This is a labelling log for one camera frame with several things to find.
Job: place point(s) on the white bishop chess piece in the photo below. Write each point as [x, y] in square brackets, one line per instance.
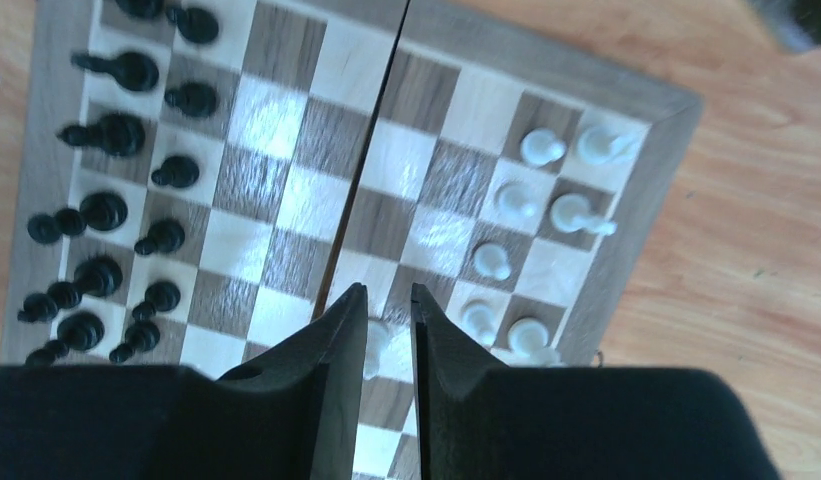
[598, 145]

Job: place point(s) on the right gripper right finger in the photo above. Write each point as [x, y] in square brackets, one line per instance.
[459, 437]

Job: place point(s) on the wooden chess board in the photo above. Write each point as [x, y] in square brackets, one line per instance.
[366, 142]

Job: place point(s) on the white pawn chess piece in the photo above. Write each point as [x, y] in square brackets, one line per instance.
[542, 146]
[477, 318]
[516, 200]
[491, 260]
[378, 339]

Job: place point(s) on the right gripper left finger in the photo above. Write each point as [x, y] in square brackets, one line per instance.
[297, 405]

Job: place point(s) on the black chess pieces row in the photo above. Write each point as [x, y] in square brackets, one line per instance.
[148, 212]

